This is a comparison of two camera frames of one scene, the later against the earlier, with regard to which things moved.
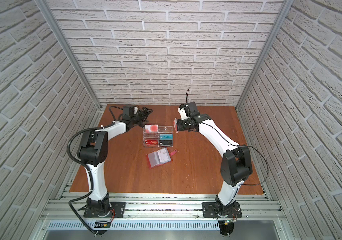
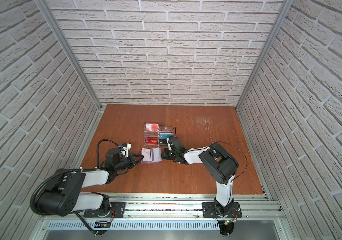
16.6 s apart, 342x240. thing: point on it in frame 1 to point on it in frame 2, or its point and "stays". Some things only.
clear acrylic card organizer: (158, 136) stays
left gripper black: (144, 115) to (134, 159)
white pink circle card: (151, 128) stays
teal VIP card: (166, 136) stays
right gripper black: (180, 124) to (166, 155)
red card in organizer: (151, 142) stays
